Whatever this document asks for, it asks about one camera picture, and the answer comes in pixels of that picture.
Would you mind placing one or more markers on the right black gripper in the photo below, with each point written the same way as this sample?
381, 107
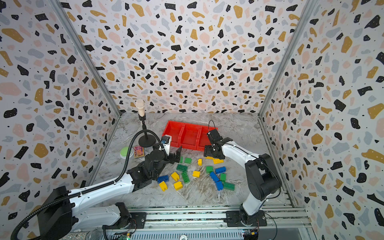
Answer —
212, 149

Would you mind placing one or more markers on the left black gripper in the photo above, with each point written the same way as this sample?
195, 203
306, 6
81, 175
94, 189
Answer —
174, 158

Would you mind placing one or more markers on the yellow long lego brick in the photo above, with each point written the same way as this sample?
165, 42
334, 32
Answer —
217, 161

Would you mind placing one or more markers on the yellow brick mid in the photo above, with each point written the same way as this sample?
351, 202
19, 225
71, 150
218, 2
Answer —
175, 176

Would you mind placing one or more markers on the yellow square brick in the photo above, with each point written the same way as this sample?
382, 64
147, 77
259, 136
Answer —
196, 174

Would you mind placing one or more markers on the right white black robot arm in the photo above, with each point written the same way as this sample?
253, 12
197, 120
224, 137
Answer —
261, 173

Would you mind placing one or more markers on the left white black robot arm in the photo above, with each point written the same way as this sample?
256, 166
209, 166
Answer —
64, 211

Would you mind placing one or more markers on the dark green long brick upper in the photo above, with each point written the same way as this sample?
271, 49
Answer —
182, 168

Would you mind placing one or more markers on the dark green long brick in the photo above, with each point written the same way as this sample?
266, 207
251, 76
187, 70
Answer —
182, 168
229, 186

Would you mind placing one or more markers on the right red bin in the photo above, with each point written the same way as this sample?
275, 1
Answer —
203, 139

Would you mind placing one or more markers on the red bin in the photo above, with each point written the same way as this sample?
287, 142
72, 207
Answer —
203, 139
190, 136
174, 129

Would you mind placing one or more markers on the middle red bin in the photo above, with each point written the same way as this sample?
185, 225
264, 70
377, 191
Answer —
190, 136

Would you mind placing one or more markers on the green square brick centre right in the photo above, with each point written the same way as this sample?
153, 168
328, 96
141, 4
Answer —
209, 169

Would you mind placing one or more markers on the blue long brick right upper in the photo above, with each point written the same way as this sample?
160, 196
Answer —
220, 170

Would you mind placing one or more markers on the blue long brick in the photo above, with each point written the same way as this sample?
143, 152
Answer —
220, 170
163, 179

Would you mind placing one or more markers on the left red bin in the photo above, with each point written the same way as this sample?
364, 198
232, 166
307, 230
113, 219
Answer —
174, 129

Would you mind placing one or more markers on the blue long brick right diagonal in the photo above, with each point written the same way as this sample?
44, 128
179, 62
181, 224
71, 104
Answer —
214, 177

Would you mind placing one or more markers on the green long brick lower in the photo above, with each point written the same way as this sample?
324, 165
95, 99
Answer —
185, 177

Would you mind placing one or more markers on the blue long brick lower left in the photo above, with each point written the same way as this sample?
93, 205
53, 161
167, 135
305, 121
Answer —
163, 179

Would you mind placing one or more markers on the microphone on black stand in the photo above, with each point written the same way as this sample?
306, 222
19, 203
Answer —
147, 140

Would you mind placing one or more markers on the blue square brick right lower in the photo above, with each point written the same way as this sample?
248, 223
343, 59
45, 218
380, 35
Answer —
219, 185

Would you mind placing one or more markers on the dark green long brick right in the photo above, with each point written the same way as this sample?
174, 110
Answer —
229, 186

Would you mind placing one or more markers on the colourful small card box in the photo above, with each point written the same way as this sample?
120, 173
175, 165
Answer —
139, 152

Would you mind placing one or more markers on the green round button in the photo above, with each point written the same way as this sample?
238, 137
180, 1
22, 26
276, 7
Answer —
125, 151

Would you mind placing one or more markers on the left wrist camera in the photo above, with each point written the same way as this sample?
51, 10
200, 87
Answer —
166, 141

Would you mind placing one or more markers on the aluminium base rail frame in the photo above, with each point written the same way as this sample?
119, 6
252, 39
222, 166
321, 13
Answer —
219, 223

